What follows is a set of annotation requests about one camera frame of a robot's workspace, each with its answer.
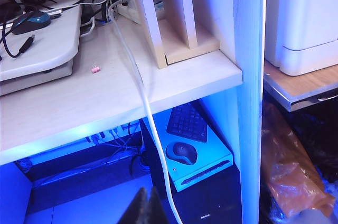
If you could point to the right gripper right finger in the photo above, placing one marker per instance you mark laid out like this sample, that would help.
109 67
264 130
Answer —
157 213

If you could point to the blue and black mouse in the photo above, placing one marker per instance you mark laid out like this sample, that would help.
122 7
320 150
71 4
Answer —
29 22

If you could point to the wooden file organizer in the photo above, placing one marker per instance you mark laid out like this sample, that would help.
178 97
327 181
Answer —
150 23

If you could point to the white desk riser platform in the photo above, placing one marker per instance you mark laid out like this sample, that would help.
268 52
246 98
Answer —
47 52

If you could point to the pink binder clip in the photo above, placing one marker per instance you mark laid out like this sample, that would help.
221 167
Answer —
95 69

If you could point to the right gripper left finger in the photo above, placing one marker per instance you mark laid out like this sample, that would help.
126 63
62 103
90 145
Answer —
137 210

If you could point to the white printer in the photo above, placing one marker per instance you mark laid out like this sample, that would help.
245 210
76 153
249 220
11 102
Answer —
303 23

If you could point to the black computer tower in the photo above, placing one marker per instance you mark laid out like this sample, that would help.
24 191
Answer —
206 203

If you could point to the white desk side panel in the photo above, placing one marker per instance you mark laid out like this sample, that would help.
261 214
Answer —
249 76

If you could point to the wood top side table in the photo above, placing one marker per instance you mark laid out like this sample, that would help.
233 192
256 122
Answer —
303 86

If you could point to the white under-desk power strip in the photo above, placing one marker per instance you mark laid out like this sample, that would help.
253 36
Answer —
116 130

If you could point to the orange plastic bag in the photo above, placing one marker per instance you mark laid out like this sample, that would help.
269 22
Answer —
287 171

